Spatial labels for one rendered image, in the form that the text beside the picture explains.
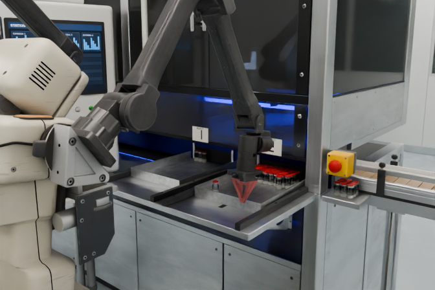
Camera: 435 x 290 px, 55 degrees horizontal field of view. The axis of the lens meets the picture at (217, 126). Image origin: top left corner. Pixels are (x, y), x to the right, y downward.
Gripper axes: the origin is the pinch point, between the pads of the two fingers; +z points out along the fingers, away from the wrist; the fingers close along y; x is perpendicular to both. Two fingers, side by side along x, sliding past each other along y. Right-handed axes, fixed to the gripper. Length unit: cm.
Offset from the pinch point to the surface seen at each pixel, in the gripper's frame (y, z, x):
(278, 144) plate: 25.1, -16.0, 3.9
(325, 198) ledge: 27.8, -0.1, -14.4
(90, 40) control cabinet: 1, -50, 86
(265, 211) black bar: 0.2, 1.6, -8.1
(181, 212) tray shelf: -11.8, 5.4, 13.7
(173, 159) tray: 24, -2, 54
